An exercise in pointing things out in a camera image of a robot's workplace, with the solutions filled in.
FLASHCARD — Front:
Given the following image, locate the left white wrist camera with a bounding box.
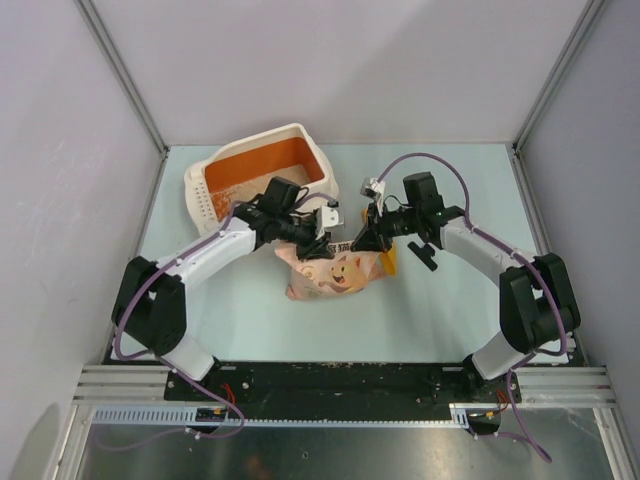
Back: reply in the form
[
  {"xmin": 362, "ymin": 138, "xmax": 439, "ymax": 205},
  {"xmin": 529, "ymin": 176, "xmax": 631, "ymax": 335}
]
[{"xmin": 314, "ymin": 204, "xmax": 345, "ymax": 239}]

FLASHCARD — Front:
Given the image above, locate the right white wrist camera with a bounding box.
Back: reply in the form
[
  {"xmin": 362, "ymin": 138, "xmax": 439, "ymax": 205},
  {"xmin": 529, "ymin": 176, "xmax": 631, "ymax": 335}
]
[{"xmin": 360, "ymin": 177, "xmax": 386, "ymax": 215}]

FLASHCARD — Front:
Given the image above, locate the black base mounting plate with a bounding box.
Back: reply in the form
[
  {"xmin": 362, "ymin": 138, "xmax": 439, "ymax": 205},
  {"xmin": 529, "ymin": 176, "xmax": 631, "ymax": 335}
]
[{"xmin": 164, "ymin": 361, "xmax": 521, "ymax": 422}]

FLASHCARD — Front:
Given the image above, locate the white orange litter box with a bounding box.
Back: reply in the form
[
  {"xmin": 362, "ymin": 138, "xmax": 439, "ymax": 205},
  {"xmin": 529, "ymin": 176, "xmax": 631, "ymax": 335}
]
[{"xmin": 183, "ymin": 123, "xmax": 339, "ymax": 235}]

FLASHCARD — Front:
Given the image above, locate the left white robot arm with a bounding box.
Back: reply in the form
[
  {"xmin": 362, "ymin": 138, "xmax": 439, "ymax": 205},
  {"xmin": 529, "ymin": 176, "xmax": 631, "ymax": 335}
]
[{"xmin": 111, "ymin": 177, "xmax": 340, "ymax": 400}]

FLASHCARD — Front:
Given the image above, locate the yellow plastic litter scoop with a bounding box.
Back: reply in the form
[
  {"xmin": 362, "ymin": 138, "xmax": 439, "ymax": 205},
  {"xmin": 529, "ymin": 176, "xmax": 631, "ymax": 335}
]
[{"xmin": 362, "ymin": 205, "xmax": 398, "ymax": 276}]

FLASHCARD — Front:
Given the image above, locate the black bag sealing clip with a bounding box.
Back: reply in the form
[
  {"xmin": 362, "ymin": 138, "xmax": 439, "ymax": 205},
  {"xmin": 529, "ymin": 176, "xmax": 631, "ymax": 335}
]
[{"xmin": 408, "ymin": 242, "xmax": 438, "ymax": 272}]

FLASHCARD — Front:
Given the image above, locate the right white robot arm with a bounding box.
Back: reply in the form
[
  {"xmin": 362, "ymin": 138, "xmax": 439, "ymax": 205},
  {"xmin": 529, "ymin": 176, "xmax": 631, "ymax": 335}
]
[{"xmin": 351, "ymin": 172, "xmax": 581, "ymax": 401}]

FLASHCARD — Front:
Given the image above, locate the aluminium frame rail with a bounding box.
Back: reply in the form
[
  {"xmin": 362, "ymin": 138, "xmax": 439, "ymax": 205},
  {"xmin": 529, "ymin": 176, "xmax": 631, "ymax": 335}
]
[{"xmin": 74, "ymin": 365, "xmax": 617, "ymax": 408}]

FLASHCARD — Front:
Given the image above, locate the grey slotted cable duct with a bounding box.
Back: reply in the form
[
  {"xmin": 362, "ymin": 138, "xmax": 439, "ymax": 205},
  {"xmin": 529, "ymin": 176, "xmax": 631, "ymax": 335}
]
[{"xmin": 93, "ymin": 405, "xmax": 469, "ymax": 429}]

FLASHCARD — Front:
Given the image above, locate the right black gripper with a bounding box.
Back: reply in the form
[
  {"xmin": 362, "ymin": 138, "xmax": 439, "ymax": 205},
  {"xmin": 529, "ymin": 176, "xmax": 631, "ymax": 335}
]
[{"xmin": 351, "ymin": 199, "xmax": 421, "ymax": 253}]

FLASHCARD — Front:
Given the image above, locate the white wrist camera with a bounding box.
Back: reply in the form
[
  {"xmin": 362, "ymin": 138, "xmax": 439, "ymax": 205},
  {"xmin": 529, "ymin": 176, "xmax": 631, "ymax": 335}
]
[
  {"xmin": 360, "ymin": 177, "xmax": 386, "ymax": 215},
  {"xmin": 314, "ymin": 204, "xmax": 345, "ymax": 239}
]

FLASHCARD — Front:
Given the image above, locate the pink cat litter bag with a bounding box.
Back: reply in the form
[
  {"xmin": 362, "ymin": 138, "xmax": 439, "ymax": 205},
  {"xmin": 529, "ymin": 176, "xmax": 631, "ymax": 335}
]
[{"xmin": 275, "ymin": 241, "xmax": 387, "ymax": 301}]

